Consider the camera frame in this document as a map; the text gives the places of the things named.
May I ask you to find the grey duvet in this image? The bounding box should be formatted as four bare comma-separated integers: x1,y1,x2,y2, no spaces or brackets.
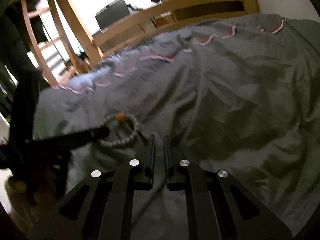
32,12,320,240

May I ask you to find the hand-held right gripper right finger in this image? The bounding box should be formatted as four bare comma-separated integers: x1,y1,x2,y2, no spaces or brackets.
164,134,293,240

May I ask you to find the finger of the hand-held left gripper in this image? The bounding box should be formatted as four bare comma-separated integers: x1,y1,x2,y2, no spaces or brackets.
25,127,111,153
9,75,42,143

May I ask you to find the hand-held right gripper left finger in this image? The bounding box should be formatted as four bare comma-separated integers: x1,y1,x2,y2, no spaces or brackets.
27,134,157,240

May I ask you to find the wooden ladder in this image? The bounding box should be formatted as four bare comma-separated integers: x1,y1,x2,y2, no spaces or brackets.
20,0,83,86

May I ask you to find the white bead bracelet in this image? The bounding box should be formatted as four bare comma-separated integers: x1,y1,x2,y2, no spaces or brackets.
100,112,141,148

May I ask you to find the black computer monitor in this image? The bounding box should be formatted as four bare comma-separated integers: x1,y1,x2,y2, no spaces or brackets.
95,0,131,32

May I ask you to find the wooden bed frame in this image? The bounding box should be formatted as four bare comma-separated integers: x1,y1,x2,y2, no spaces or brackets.
42,0,259,64

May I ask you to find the black puffer jacket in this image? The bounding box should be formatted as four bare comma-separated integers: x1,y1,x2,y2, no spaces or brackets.
0,0,43,85

